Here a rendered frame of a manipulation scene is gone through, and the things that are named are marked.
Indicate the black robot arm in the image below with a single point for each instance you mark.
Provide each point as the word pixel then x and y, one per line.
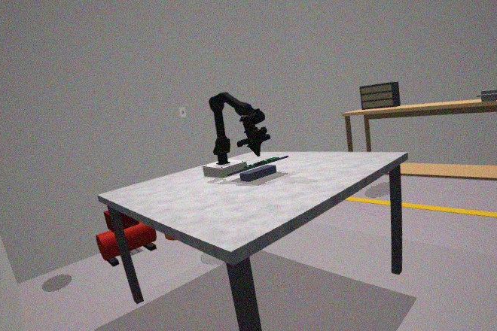
pixel 222 143

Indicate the grey switch panel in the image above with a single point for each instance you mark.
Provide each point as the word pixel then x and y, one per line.
pixel 260 172

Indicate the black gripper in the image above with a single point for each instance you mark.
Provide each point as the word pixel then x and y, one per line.
pixel 253 143

